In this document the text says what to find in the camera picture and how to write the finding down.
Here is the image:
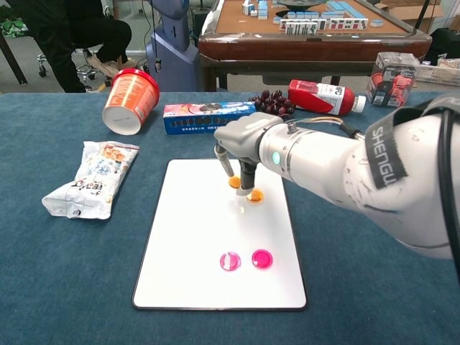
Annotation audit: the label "standing person in black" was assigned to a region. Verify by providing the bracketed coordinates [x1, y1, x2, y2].
[21, 0, 89, 93]

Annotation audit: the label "dark furniture leg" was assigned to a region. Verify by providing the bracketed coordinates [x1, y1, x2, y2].
[0, 32, 28, 86]

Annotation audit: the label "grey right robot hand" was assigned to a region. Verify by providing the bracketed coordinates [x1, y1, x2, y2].
[213, 111, 285, 197]

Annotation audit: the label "blue felt table cover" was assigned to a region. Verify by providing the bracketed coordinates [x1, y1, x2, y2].
[0, 91, 460, 345]

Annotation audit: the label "black pendant cable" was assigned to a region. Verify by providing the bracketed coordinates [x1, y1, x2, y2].
[149, 0, 162, 75]

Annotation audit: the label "right wrist cable bundle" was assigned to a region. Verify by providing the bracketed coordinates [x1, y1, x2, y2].
[290, 116, 367, 140]

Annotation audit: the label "long mahjong tile row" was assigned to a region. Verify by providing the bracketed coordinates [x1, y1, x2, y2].
[279, 17, 369, 32]

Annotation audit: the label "blue cookie box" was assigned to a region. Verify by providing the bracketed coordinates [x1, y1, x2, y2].
[162, 101, 259, 136]

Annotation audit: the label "black swivel stool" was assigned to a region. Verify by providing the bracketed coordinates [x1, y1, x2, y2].
[35, 42, 112, 89]

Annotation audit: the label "seated person in black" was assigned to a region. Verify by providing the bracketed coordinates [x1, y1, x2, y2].
[68, 0, 138, 79]

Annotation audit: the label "pink round magnet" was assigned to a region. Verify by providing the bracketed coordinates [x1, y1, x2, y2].
[251, 249, 274, 270]
[219, 252, 242, 272]

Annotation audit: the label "white plastic basket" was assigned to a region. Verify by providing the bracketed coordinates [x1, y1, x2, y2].
[413, 59, 460, 87]

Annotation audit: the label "dark red grape bunch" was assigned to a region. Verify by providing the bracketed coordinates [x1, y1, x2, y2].
[247, 89, 296, 121]

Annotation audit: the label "white magnetic board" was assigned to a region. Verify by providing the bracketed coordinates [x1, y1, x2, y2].
[132, 158, 308, 311]

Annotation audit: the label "white snack bag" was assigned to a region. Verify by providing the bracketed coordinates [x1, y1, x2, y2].
[41, 140, 141, 220]

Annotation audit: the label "brown mahjong table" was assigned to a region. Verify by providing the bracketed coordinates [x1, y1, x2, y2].
[197, 0, 433, 93]

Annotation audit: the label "stacked blue mahjong tiles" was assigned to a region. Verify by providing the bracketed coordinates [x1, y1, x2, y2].
[241, 0, 269, 20]

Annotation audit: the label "black bag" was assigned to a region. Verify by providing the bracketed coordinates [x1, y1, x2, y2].
[423, 27, 460, 66]

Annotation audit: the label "orange instant noodle cup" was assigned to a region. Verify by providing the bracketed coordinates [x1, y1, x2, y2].
[101, 68, 161, 137]

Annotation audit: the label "short mahjong tile row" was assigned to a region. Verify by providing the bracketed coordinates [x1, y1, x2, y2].
[285, 21, 320, 36]

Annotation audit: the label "clear box with red toy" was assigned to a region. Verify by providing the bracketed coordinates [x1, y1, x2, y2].
[365, 51, 421, 109]

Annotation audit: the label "red juice bottle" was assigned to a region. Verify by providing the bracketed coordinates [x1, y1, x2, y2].
[287, 79, 367, 117]

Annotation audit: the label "blue grey machine base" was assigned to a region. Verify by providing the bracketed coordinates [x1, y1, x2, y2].
[145, 0, 202, 93]

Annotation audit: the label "blue backed mahjong tile row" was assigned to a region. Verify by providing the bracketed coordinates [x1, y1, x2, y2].
[272, 10, 321, 24]

